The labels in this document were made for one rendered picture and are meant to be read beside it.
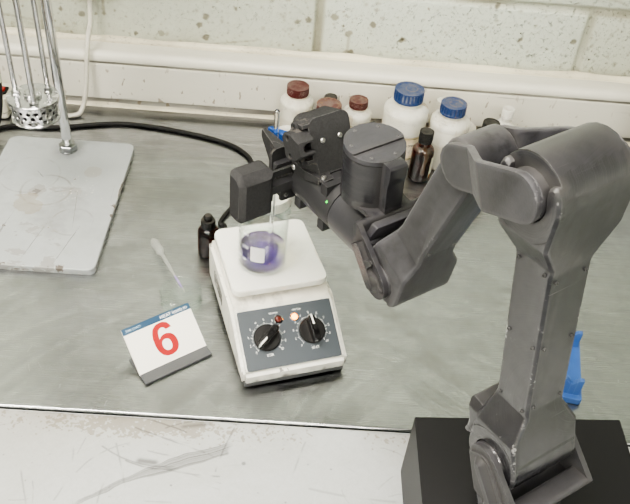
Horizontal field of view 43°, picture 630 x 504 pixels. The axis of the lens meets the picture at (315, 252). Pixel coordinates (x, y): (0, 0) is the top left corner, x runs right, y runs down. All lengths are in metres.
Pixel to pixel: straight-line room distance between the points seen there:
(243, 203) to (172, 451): 0.29
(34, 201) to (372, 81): 0.57
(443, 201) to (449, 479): 0.30
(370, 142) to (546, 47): 0.75
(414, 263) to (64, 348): 0.50
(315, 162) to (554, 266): 0.32
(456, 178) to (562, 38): 0.87
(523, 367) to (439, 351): 0.42
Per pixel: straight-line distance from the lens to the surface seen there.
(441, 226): 0.64
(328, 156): 0.80
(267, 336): 0.94
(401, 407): 0.97
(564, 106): 1.45
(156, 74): 1.39
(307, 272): 0.98
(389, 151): 0.72
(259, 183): 0.79
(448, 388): 1.00
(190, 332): 1.00
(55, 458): 0.93
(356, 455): 0.92
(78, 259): 1.13
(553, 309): 0.58
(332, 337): 0.97
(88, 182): 1.26
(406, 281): 0.70
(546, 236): 0.52
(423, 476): 0.80
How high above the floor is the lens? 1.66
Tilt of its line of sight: 42 degrees down
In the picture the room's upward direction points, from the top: 6 degrees clockwise
